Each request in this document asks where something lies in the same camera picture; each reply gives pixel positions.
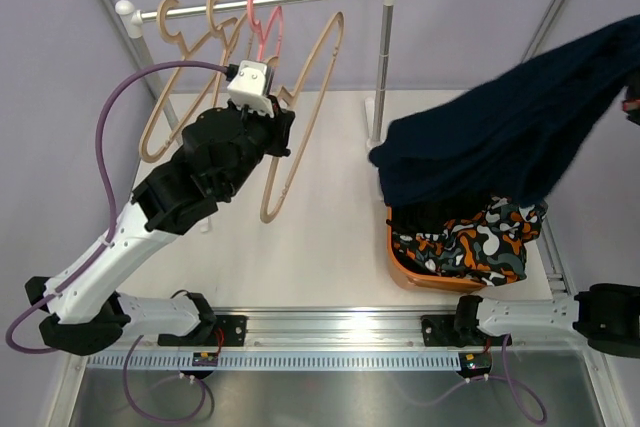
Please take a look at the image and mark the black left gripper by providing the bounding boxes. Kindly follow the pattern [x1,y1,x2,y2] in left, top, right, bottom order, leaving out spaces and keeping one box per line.
[219,95,295,199]

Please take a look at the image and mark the beige hanger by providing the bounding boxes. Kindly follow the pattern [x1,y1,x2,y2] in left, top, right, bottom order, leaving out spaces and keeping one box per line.
[156,0,246,147]
[258,10,347,224]
[138,12,222,163]

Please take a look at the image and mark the navy blue shorts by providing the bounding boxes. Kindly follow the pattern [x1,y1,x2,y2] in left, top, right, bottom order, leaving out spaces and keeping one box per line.
[369,16,639,206]

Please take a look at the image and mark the pink hanger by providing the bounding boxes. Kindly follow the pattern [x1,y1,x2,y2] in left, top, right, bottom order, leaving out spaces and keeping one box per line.
[246,0,284,61]

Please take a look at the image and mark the orange camouflage shorts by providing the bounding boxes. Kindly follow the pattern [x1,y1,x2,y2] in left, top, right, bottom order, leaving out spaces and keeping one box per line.
[387,195,550,289]

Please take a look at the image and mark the black shorts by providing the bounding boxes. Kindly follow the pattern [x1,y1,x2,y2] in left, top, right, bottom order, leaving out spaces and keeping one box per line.
[389,252,448,287]
[386,199,486,236]

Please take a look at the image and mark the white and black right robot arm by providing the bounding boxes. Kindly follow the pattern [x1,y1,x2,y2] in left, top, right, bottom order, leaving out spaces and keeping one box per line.
[452,283,639,358]

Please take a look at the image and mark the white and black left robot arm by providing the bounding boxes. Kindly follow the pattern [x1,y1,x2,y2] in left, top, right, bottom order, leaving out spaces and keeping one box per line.
[25,95,295,356]

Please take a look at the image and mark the silver clothes rack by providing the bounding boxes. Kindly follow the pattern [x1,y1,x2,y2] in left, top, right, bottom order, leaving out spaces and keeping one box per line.
[114,0,396,148]

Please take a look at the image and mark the orange plastic basket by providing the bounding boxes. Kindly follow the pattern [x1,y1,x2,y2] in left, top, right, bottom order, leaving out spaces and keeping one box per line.
[386,203,486,294]

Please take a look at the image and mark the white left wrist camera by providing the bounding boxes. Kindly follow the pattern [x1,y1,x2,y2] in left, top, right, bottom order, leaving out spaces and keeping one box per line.
[227,60,275,118]

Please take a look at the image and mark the aluminium mounting rail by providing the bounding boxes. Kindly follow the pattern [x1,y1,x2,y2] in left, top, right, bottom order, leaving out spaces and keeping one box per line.
[64,307,611,351]

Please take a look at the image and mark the white slotted cable duct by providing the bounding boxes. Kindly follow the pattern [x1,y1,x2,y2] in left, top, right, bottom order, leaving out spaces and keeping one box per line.
[86,350,461,371]

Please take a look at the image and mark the purple floor cable left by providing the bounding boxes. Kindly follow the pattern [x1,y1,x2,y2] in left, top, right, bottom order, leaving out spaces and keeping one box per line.
[122,334,219,423]

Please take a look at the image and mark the purple floor cable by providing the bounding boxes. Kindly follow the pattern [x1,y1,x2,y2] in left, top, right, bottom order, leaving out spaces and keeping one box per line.
[122,334,219,423]
[394,334,546,423]

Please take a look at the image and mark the purple floor cable right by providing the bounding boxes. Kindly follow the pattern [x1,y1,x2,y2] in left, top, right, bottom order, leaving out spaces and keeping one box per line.
[394,334,546,423]

